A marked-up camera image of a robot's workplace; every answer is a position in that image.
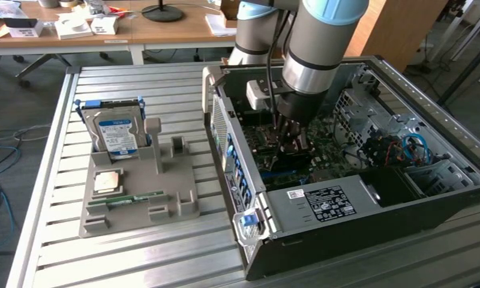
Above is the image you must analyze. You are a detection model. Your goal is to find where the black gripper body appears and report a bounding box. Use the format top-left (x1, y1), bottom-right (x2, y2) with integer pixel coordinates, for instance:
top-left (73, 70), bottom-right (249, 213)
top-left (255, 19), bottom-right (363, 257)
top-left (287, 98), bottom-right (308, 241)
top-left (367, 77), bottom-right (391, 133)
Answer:
top-left (275, 89), bottom-right (331, 125)

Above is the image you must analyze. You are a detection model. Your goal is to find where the green graphics card black cooler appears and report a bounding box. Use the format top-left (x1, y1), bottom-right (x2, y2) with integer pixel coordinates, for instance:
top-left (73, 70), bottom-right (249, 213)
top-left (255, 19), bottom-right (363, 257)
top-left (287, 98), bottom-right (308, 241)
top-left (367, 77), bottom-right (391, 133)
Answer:
top-left (263, 151), bottom-right (317, 174)

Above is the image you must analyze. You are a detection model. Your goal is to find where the metal CPU socket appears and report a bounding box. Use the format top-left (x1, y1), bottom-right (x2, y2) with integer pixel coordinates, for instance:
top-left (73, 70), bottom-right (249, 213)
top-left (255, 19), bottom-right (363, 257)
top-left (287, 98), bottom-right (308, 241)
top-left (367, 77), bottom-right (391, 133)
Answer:
top-left (256, 125), bottom-right (283, 146)

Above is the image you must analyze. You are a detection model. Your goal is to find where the green motherboard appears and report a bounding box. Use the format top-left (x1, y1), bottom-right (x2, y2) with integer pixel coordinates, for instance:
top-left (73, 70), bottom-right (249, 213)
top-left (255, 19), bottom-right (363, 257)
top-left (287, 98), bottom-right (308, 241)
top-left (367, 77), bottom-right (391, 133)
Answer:
top-left (239, 118), bottom-right (365, 193)

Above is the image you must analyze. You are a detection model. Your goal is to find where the blue expansion slot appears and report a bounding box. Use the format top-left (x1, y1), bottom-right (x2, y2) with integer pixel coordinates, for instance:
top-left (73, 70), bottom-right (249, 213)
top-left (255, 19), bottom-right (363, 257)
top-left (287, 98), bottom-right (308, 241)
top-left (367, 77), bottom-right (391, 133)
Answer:
top-left (263, 170), bottom-right (301, 179)

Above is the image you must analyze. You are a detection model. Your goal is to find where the silver chipset heatsink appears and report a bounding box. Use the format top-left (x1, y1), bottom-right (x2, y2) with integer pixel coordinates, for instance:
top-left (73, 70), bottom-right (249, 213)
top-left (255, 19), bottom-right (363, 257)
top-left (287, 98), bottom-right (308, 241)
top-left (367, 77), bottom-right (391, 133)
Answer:
top-left (311, 170), bottom-right (333, 183)

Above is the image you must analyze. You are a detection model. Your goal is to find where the grey power supply unit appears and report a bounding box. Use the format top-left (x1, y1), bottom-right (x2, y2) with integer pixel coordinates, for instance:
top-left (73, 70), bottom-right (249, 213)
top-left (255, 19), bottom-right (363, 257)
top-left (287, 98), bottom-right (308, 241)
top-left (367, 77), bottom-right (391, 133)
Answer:
top-left (263, 175), bottom-right (380, 234)

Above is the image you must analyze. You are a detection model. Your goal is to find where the white paper stack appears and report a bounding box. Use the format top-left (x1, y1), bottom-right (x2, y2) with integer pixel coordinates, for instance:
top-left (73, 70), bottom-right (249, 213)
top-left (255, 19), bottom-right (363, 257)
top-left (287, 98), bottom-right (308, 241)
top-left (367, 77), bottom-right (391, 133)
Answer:
top-left (204, 13), bottom-right (239, 38)

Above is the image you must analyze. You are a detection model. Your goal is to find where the wooden cabinet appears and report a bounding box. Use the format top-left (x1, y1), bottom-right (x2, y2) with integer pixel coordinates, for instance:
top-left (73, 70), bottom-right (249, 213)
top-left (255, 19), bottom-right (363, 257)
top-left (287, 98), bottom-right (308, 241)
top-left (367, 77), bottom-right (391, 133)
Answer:
top-left (349, 0), bottom-right (451, 73)

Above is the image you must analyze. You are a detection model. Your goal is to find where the blue plastic case latch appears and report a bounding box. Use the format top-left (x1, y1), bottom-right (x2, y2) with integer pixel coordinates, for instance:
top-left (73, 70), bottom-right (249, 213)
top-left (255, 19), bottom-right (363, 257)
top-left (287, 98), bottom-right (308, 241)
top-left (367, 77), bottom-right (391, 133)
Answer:
top-left (241, 213), bottom-right (259, 230)

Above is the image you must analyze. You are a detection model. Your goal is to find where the wooden desk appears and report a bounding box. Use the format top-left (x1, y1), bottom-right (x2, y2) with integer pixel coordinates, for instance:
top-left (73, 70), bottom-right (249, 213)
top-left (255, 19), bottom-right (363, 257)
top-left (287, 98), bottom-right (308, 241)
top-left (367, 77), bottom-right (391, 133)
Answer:
top-left (0, 0), bottom-right (241, 66)

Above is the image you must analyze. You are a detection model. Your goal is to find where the open black PC case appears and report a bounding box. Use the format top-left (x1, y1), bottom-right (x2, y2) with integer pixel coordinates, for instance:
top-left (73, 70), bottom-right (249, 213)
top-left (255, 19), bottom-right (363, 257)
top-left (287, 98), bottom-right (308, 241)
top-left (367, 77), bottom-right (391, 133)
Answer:
top-left (201, 55), bottom-right (480, 282)

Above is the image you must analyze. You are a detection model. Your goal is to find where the grey plastic parts rack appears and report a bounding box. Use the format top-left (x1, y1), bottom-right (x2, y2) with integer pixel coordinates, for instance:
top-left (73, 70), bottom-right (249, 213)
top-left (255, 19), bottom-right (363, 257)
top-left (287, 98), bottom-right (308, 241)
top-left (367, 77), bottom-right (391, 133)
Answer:
top-left (77, 116), bottom-right (203, 239)

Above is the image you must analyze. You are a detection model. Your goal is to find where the black round lamp base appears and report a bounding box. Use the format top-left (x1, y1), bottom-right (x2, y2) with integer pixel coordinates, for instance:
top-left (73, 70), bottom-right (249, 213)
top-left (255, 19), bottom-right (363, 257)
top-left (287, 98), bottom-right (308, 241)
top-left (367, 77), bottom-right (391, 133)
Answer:
top-left (140, 0), bottom-right (185, 23)

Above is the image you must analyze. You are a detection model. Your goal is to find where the hard disk in blue caddy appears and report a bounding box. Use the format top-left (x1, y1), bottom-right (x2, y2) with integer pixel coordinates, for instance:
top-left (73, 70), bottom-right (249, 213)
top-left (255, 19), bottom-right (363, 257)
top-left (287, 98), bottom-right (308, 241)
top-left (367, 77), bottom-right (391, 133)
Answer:
top-left (75, 95), bottom-right (151, 162)

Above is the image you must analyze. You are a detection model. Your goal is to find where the green RAM stick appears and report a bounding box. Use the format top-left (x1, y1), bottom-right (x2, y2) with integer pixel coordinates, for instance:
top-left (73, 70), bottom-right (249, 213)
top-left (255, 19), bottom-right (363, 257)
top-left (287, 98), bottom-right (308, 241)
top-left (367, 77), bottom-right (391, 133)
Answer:
top-left (88, 191), bottom-right (165, 207)

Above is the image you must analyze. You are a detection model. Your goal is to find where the silver CPU chip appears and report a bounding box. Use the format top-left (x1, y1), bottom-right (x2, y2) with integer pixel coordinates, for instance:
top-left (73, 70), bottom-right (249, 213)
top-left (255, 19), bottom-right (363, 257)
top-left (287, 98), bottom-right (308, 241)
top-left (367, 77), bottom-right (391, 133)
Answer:
top-left (93, 170), bottom-right (121, 193)

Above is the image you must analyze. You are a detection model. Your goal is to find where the small white carton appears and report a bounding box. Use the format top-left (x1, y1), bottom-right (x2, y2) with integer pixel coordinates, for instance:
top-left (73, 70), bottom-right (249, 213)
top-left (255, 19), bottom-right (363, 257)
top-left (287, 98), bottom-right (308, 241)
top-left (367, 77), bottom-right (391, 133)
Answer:
top-left (91, 16), bottom-right (120, 36)

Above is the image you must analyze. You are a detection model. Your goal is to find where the white box with tape roll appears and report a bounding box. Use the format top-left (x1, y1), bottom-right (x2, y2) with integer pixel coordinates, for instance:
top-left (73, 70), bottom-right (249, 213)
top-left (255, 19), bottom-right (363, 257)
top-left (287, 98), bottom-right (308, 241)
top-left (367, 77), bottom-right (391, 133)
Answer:
top-left (55, 13), bottom-right (95, 41)

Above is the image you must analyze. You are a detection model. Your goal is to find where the black chair base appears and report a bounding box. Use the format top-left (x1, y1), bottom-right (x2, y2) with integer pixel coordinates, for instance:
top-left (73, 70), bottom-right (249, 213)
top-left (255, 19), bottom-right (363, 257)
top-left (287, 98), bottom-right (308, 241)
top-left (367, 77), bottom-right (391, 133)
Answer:
top-left (13, 52), bottom-right (75, 89)

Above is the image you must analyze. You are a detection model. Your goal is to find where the white box with black lid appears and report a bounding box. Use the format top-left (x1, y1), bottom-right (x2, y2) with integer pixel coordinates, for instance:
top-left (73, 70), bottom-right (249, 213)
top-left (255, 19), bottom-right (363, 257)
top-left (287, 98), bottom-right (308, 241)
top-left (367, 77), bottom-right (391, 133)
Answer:
top-left (2, 17), bottom-right (45, 39)

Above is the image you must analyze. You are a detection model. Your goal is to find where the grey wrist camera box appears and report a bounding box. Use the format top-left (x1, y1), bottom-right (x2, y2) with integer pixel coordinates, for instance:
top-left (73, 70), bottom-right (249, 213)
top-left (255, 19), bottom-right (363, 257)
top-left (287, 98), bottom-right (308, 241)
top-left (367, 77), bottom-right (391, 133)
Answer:
top-left (245, 79), bottom-right (285, 111)

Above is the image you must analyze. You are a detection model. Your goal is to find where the black camera cable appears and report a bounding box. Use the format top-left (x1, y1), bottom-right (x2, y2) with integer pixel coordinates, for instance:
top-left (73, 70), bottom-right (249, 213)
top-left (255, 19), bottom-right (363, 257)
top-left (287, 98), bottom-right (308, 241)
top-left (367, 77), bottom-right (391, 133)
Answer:
top-left (265, 8), bottom-right (284, 116)

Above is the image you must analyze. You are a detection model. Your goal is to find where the blue disk wire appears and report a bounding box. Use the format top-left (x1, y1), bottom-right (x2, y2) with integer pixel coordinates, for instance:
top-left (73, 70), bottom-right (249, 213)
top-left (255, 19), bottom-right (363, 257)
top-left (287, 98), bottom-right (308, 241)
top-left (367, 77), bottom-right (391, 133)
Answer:
top-left (401, 132), bottom-right (435, 166)

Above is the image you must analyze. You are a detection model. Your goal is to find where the white floor cable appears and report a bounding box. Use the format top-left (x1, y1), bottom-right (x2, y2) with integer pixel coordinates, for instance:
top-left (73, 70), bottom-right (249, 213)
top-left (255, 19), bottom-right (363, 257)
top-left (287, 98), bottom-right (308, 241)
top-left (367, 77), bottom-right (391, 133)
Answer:
top-left (0, 124), bottom-right (52, 142)

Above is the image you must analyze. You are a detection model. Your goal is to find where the blue floor cable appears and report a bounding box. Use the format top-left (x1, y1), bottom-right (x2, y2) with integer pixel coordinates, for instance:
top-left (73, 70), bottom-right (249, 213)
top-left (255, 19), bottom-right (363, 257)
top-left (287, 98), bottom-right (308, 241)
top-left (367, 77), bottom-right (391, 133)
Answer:
top-left (0, 131), bottom-right (23, 258)

